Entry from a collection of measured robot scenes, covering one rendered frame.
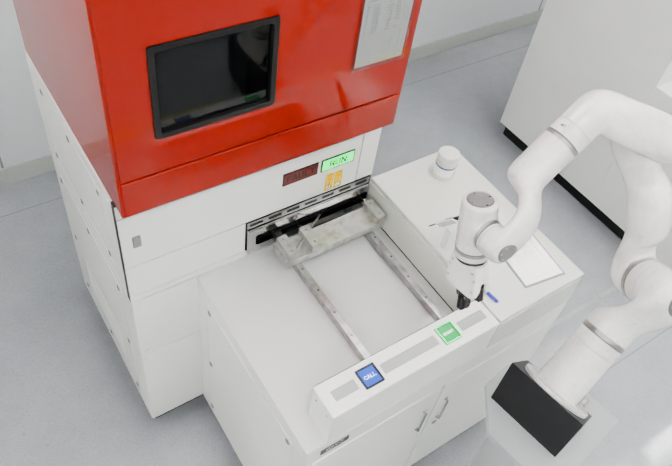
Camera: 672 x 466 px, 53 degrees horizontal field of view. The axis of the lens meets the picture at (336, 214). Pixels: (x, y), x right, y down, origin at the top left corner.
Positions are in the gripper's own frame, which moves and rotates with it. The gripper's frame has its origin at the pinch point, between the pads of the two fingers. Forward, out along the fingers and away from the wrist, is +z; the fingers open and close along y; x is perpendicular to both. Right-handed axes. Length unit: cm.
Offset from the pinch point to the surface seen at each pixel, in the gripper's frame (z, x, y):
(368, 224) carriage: 13, 8, -51
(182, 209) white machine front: -14, -49, -57
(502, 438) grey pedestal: 34.5, 0.8, 19.9
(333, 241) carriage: 13, -6, -51
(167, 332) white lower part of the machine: 39, -57, -68
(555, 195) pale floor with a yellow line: 93, 168, -96
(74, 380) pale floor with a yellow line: 90, -84, -113
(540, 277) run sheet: 14.1, 36.1, -4.4
